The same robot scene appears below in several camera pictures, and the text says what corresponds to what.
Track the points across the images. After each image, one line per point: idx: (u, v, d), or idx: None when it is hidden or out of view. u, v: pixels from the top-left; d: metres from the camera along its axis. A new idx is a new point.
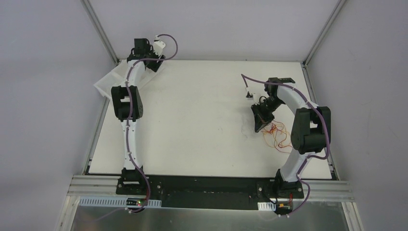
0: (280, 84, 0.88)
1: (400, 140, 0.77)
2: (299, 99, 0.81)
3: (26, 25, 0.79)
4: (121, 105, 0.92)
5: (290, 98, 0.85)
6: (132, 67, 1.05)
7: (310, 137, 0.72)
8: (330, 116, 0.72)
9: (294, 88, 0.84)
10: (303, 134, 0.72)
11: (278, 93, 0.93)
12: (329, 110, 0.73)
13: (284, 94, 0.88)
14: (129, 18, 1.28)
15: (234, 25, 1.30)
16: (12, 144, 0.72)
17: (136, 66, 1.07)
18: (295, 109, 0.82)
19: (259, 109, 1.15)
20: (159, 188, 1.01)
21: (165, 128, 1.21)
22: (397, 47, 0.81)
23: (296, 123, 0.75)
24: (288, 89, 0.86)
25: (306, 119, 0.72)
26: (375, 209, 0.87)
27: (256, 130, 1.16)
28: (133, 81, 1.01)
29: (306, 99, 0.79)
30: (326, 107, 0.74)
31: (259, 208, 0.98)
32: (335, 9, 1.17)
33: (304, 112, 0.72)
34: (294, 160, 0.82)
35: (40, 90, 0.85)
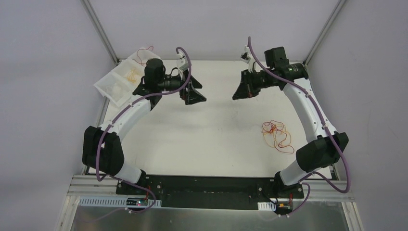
0: (292, 84, 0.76)
1: (400, 141, 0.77)
2: (314, 117, 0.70)
3: (26, 25, 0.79)
4: (92, 152, 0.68)
5: (300, 105, 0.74)
6: (130, 105, 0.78)
7: (320, 162, 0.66)
8: (346, 142, 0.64)
9: (309, 96, 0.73)
10: (314, 161, 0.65)
11: (285, 90, 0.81)
12: (346, 135, 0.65)
13: (293, 96, 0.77)
14: (129, 18, 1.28)
15: (234, 25, 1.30)
16: (12, 143, 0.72)
17: (137, 105, 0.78)
18: (305, 121, 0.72)
19: (250, 78, 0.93)
20: (159, 188, 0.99)
21: (166, 128, 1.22)
22: (397, 47, 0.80)
23: (308, 150, 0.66)
24: (300, 93, 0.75)
25: (322, 150, 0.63)
26: (375, 209, 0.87)
27: (235, 97, 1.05)
28: (122, 124, 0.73)
29: (324, 122, 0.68)
30: (342, 132, 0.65)
31: (259, 208, 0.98)
32: (335, 9, 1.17)
33: (321, 144, 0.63)
34: (296, 172, 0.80)
35: (40, 90, 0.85)
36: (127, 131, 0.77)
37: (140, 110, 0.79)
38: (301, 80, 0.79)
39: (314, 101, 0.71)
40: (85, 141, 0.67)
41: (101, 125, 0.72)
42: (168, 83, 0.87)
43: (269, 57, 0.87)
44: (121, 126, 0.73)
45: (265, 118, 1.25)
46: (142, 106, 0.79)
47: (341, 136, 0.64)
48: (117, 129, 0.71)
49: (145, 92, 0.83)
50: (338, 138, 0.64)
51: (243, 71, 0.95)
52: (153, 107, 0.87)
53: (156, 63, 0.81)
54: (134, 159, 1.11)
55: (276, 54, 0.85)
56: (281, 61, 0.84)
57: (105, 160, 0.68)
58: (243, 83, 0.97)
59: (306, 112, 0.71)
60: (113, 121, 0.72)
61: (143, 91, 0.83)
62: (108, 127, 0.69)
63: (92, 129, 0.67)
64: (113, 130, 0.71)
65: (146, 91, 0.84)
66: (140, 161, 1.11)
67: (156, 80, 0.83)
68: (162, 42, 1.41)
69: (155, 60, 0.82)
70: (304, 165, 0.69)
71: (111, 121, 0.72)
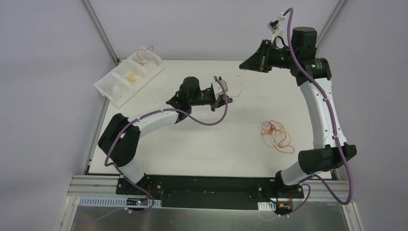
0: (313, 83, 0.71)
1: (401, 140, 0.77)
2: (327, 125, 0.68)
3: (26, 25, 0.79)
4: (111, 138, 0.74)
5: (314, 108, 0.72)
6: (160, 110, 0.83)
7: (321, 170, 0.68)
8: (354, 155, 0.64)
9: (327, 100, 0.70)
10: (317, 168, 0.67)
11: (302, 86, 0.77)
12: (354, 148, 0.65)
13: (310, 96, 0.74)
14: (129, 18, 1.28)
15: (234, 25, 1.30)
16: (12, 143, 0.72)
17: (166, 112, 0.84)
18: (317, 126, 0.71)
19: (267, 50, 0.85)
20: (159, 188, 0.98)
21: (170, 129, 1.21)
22: (397, 47, 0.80)
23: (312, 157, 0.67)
24: (319, 95, 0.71)
25: (325, 160, 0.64)
26: (375, 209, 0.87)
27: (241, 67, 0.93)
28: (146, 123, 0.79)
29: (335, 132, 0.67)
30: (352, 147, 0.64)
31: (259, 208, 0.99)
32: (335, 8, 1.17)
33: (325, 154, 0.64)
34: (297, 174, 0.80)
35: (40, 90, 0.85)
36: (148, 129, 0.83)
37: (165, 119, 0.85)
38: (322, 80, 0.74)
39: (331, 109, 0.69)
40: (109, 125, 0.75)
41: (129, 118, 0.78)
42: (202, 98, 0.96)
43: (298, 38, 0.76)
44: (146, 124, 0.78)
45: (265, 118, 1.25)
46: (170, 115, 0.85)
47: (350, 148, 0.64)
48: (140, 125, 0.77)
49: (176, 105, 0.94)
50: (346, 150, 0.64)
51: (264, 41, 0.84)
52: (177, 120, 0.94)
53: (194, 83, 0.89)
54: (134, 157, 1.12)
55: (307, 38, 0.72)
56: (308, 49, 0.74)
57: (119, 147, 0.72)
58: (259, 53, 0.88)
59: (319, 118, 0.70)
60: (140, 118, 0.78)
61: (175, 104, 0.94)
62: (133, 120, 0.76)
63: (119, 118, 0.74)
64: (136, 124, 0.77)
65: (178, 104, 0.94)
66: (140, 159, 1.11)
67: (190, 96, 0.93)
68: (163, 42, 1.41)
69: (192, 78, 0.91)
70: (306, 169, 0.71)
71: (139, 117, 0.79)
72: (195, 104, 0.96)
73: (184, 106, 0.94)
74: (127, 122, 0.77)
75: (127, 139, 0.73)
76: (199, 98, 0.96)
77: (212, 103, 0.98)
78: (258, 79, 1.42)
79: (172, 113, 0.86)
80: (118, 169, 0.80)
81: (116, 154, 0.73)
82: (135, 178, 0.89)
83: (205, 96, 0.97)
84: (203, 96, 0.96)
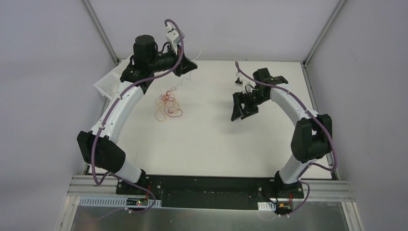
0: (274, 86, 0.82)
1: (401, 140, 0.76)
2: (297, 106, 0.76)
3: (26, 25, 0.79)
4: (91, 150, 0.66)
5: (285, 103, 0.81)
6: (119, 98, 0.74)
7: (312, 148, 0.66)
8: (330, 121, 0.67)
9: (290, 92, 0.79)
10: (307, 146, 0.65)
11: (271, 95, 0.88)
12: (328, 116, 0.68)
13: (278, 97, 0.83)
14: (129, 18, 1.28)
15: (234, 25, 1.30)
16: (13, 143, 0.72)
17: (126, 96, 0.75)
18: (292, 113, 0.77)
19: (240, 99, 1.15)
20: (159, 188, 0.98)
21: (170, 128, 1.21)
22: (397, 46, 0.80)
23: (297, 135, 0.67)
24: (283, 92, 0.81)
25: (309, 130, 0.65)
26: (375, 209, 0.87)
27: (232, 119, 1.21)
28: (113, 124, 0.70)
29: (304, 106, 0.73)
30: (325, 115, 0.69)
31: (259, 208, 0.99)
32: (335, 9, 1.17)
33: (305, 123, 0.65)
34: (293, 167, 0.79)
35: (40, 90, 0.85)
36: (120, 128, 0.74)
37: (129, 103, 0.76)
38: (283, 83, 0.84)
39: (294, 96, 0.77)
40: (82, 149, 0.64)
41: (93, 129, 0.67)
42: (162, 59, 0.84)
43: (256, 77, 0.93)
44: (113, 126, 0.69)
45: (265, 118, 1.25)
46: (132, 96, 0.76)
47: (323, 117, 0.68)
48: (108, 132, 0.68)
49: (133, 75, 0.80)
50: (322, 120, 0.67)
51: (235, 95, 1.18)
52: (145, 89, 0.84)
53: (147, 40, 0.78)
54: (134, 159, 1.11)
55: (261, 72, 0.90)
56: (266, 77, 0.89)
57: (103, 154, 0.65)
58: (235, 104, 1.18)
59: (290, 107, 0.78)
60: (103, 123, 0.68)
61: (131, 74, 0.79)
62: (99, 130, 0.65)
63: (82, 137, 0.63)
64: (104, 133, 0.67)
65: (135, 72, 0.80)
66: (139, 161, 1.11)
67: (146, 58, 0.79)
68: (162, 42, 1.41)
69: (144, 37, 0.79)
70: (298, 155, 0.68)
71: (101, 123, 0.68)
72: (154, 69, 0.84)
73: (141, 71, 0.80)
74: (95, 134, 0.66)
75: (104, 146, 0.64)
76: (157, 60, 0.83)
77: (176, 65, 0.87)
78: None
79: (133, 90, 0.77)
80: (115, 173, 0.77)
81: (104, 160, 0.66)
82: (134, 178, 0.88)
83: (162, 56, 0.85)
84: (161, 59, 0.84)
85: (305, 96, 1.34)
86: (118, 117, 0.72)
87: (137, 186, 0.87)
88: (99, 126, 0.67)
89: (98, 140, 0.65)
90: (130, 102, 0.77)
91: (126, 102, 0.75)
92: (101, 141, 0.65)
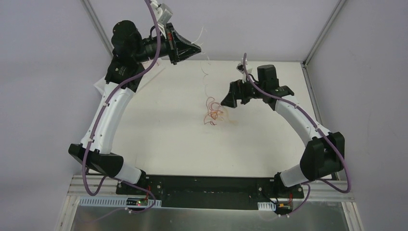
0: (281, 100, 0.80)
1: (401, 140, 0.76)
2: (306, 122, 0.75)
3: (26, 25, 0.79)
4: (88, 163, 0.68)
5: (292, 117, 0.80)
6: (105, 105, 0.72)
7: (324, 170, 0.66)
8: (343, 141, 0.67)
9: (298, 107, 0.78)
10: (319, 168, 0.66)
11: (276, 107, 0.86)
12: (340, 134, 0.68)
13: (285, 110, 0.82)
14: (129, 17, 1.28)
15: (234, 25, 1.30)
16: (12, 142, 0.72)
17: (112, 102, 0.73)
18: (300, 128, 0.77)
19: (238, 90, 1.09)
20: (159, 188, 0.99)
21: (170, 129, 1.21)
22: (397, 46, 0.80)
23: (308, 155, 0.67)
24: (289, 106, 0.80)
25: (322, 153, 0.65)
26: (375, 209, 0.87)
27: (222, 103, 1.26)
28: (103, 135, 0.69)
29: (315, 124, 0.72)
30: (337, 133, 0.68)
31: (259, 208, 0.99)
32: (335, 8, 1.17)
33: (318, 146, 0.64)
34: (298, 176, 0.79)
35: (39, 90, 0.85)
36: (111, 135, 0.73)
37: (116, 109, 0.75)
38: (288, 96, 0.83)
39: (302, 111, 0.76)
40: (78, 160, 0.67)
41: (83, 142, 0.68)
42: (149, 48, 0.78)
43: (261, 74, 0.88)
44: (102, 137, 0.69)
45: (265, 118, 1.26)
46: (118, 101, 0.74)
47: (335, 136, 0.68)
48: (98, 144, 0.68)
49: (119, 73, 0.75)
50: (334, 139, 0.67)
51: (231, 83, 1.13)
52: (134, 87, 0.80)
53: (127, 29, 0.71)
54: (134, 160, 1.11)
55: (268, 72, 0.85)
56: (272, 81, 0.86)
57: (98, 167, 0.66)
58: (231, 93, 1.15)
59: (299, 122, 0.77)
60: (92, 135, 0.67)
61: (116, 72, 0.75)
62: (88, 144, 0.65)
63: (74, 150, 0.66)
64: (95, 146, 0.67)
65: (121, 69, 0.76)
66: (139, 162, 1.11)
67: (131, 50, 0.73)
68: None
69: (121, 24, 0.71)
70: (308, 175, 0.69)
71: (90, 136, 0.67)
72: (142, 58, 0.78)
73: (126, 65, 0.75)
74: (85, 148, 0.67)
75: (95, 160, 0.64)
76: (143, 49, 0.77)
77: (169, 51, 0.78)
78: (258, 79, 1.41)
79: (119, 93, 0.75)
80: (114, 177, 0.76)
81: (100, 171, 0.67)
82: (133, 179, 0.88)
83: (149, 42, 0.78)
84: (149, 45, 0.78)
85: (305, 96, 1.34)
86: (107, 126, 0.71)
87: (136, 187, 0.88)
88: (88, 138, 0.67)
89: (89, 153, 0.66)
90: (118, 108, 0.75)
91: (113, 109, 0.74)
92: (93, 154, 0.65)
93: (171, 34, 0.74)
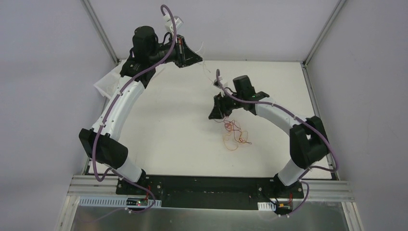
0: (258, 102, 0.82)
1: (401, 140, 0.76)
2: (285, 116, 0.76)
3: (26, 25, 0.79)
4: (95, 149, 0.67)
5: (272, 116, 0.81)
6: (119, 94, 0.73)
7: (312, 153, 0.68)
8: (321, 123, 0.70)
9: (274, 104, 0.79)
10: (306, 153, 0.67)
11: (257, 111, 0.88)
12: (317, 118, 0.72)
13: (264, 111, 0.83)
14: (129, 17, 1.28)
15: (234, 25, 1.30)
16: (13, 142, 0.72)
17: (126, 92, 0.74)
18: (283, 124, 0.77)
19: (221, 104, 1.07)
20: (159, 188, 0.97)
21: (170, 128, 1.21)
22: (397, 46, 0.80)
23: (293, 142, 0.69)
24: (267, 105, 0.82)
25: (303, 137, 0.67)
26: (375, 209, 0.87)
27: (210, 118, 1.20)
28: (115, 121, 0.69)
29: (292, 114, 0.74)
30: (315, 117, 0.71)
31: (259, 208, 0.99)
32: (335, 8, 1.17)
33: (298, 131, 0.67)
34: (294, 170, 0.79)
35: (40, 91, 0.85)
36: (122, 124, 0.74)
37: (130, 98, 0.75)
38: (264, 98, 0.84)
39: (279, 107, 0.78)
40: (86, 146, 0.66)
41: (94, 126, 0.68)
42: (163, 53, 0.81)
43: (237, 86, 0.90)
44: (113, 123, 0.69)
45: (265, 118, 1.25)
46: (132, 92, 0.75)
47: (312, 120, 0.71)
48: (109, 128, 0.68)
49: (133, 69, 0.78)
50: (312, 122, 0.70)
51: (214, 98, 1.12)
52: (145, 83, 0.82)
53: (146, 32, 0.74)
54: (134, 159, 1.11)
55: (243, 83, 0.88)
56: (248, 89, 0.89)
57: (105, 151, 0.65)
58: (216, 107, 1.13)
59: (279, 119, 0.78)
60: (104, 121, 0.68)
61: (130, 68, 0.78)
62: (100, 128, 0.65)
63: (84, 134, 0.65)
64: (106, 130, 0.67)
65: (135, 66, 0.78)
66: (140, 160, 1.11)
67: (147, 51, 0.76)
68: None
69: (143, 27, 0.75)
70: (299, 162, 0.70)
71: (102, 121, 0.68)
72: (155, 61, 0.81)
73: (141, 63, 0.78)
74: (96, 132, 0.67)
75: (105, 144, 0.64)
76: (157, 52, 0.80)
77: (178, 56, 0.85)
78: (258, 79, 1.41)
79: (133, 84, 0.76)
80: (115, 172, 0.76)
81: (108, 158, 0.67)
82: (133, 177, 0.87)
83: (163, 47, 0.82)
84: (162, 50, 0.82)
85: (305, 96, 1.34)
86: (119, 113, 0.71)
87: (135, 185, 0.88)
88: (100, 123, 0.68)
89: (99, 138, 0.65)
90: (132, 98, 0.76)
91: (127, 97, 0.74)
92: (102, 138, 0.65)
93: (180, 39, 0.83)
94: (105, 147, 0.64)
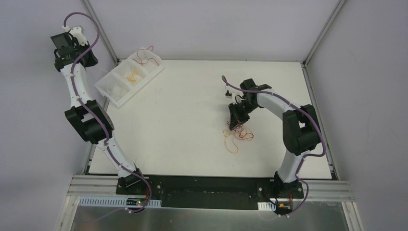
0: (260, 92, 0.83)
1: (401, 141, 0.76)
2: (279, 103, 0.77)
3: (26, 26, 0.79)
4: (86, 124, 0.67)
5: (272, 104, 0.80)
6: (71, 75, 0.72)
7: (304, 139, 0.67)
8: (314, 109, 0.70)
9: (274, 93, 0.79)
10: (296, 137, 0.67)
11: (259, 101, 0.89)
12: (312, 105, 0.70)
13: (265, 101, 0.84)
14: (127, 17, 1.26)
15: (234, 26, 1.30)
16: (13, 143, 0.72)
17: (76, 72, 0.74)
18: (280, 113, 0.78)
19: (236, 109, 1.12)
20: (159, 188, 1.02)
21: (168, 128, 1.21)
22: (398, 46, 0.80)
23: (286, 128, 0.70)
24: (267, 95, 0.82)
25: (294, 121, 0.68)
26: (375, 209, 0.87)
27: (231, 127, 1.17)
28: (86, 93, 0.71)
29: (286, 101, 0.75)
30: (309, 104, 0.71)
31: (259, 208, 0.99)
32: (335, 8, 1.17)
33: (290, 116, 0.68)
34: (289, 164, 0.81)
35: (39, 92, 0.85)
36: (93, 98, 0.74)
37: (83, 76, 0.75)
38: (266, 89, 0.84)
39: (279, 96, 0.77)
40: (78, 127, 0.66)
41: (73, 104, 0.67)
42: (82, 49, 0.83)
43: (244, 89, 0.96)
44: (86, 93, 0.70)
45: (265, 117, 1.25)
46: (80, 70, 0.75)
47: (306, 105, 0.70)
48: (87, 96, 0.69)
49: (67, 59, 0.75)
50: (305, 109, 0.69)
51: (230, 106, 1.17)
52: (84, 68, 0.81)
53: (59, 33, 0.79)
54: (134, 159, 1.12)
55: (247, 83, 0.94)
56: (252, 87, 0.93)
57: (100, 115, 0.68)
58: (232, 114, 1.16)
59: (277, 107, 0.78)
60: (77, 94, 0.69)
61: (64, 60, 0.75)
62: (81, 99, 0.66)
63: (71, 112, 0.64)
64: (86, 99, 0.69)
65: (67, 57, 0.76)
66: (139, 160, 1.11)
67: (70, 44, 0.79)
68: (162, 42, 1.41)
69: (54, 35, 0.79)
70: (292, 148, 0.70)
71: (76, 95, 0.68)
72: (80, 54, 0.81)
73: (71, 53, 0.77)
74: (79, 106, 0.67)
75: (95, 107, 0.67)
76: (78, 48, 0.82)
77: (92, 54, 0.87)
78: (258, 79, 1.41)
79: (77, 66, 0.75)
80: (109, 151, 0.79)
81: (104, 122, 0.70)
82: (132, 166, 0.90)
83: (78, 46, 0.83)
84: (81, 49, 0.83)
85: (305, 96, 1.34)
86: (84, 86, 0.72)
87: (133, 173, 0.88)
88: (76, 98, 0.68)
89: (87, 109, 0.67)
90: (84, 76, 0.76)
91: (80, 75, 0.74)
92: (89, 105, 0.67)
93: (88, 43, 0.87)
94: (97, 111, 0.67)
